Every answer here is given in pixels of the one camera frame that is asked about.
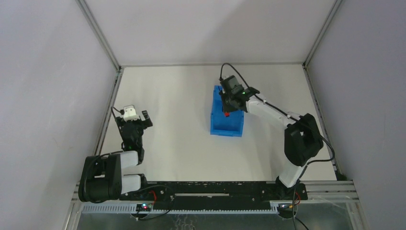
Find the right controller board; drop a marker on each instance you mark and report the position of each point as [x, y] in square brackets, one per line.
[287, 207]

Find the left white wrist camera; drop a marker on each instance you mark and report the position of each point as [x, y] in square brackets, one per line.
[130, 113]

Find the controller board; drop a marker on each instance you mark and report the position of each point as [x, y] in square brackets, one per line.
[144, 207]
[287, 207]

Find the left controller board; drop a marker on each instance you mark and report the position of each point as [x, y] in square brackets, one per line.
[144, 207]

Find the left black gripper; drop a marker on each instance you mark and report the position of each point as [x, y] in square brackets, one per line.
[133, 123]

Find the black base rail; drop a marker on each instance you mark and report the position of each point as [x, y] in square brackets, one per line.
[217, 195]

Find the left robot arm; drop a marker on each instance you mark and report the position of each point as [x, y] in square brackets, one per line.
[102, 178]

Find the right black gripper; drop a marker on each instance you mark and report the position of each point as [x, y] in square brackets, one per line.
[231, 108]

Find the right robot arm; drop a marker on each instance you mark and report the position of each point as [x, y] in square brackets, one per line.
[302, 139]

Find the white slotted cable duct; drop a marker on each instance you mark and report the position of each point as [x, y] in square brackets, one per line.
[111, 208]

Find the blue plastic bin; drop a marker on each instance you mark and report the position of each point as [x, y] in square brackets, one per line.
[222, 125]

